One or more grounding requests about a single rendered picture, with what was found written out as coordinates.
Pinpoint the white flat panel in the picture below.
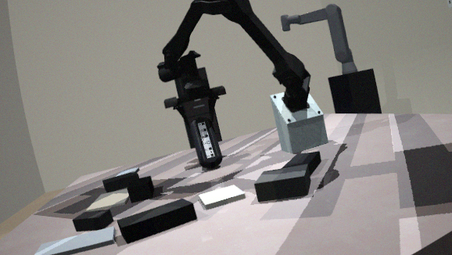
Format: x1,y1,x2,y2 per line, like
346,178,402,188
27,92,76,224
86,189,130,212

